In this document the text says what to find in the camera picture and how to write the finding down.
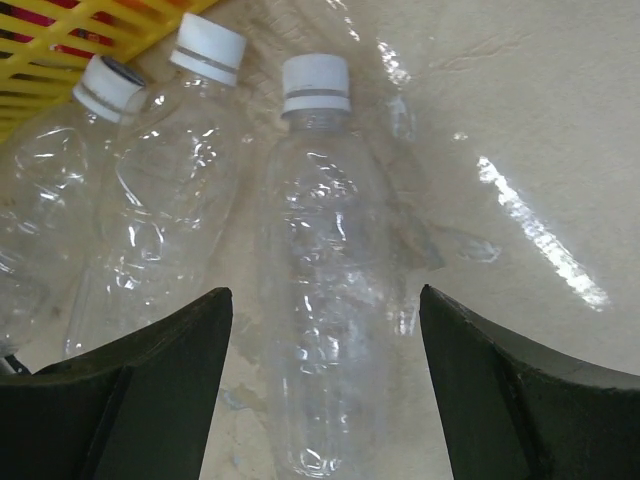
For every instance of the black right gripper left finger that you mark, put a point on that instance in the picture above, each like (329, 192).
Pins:
(139, 407)

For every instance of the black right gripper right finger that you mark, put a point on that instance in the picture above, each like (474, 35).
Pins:
(512, 408)

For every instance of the clear plastic bottle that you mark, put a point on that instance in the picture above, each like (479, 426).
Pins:
(328, 288)

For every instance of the clear bottle lying flat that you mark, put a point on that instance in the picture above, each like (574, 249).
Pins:
(167, 191)

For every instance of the white bottle cap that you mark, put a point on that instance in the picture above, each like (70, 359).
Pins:
(315, 81)

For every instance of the yellow plastic shopping basket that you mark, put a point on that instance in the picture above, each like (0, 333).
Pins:
(33, 78)

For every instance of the red snack bag behind basket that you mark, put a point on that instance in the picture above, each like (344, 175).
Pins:
(76, 28)

